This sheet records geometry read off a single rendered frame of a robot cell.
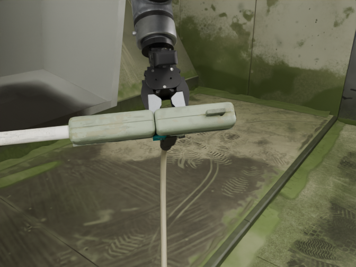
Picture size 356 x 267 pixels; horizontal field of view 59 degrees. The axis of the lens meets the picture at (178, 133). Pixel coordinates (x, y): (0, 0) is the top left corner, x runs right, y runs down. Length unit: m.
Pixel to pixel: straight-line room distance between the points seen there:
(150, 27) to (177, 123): 0.22
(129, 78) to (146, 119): 1.60
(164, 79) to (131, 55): 1.63
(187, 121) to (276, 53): 1.84
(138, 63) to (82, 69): 1.26
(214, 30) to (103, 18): 1.71
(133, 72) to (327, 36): 1.27
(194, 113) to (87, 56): 0.51
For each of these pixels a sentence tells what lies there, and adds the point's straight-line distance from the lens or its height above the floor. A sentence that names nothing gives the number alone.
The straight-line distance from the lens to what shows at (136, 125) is 0.58.
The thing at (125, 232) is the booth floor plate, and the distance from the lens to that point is 1.11.
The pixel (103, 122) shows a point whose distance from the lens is 0.58.
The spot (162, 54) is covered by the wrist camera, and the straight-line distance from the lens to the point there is 0.59.
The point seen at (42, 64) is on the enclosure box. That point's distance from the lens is 1.21.
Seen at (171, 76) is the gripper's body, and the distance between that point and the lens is 0.66.
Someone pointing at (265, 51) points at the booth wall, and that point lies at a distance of 2.41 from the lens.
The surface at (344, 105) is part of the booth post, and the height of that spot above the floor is 0.12.
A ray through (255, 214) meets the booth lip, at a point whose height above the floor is 0.04.
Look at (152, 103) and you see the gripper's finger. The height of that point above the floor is 0.56.
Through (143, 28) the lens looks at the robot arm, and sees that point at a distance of 0.70.
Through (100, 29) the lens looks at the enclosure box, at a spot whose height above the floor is 0.67.
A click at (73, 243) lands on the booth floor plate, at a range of 1.11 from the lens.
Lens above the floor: 0.75
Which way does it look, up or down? 23 degrees down
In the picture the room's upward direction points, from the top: straight up
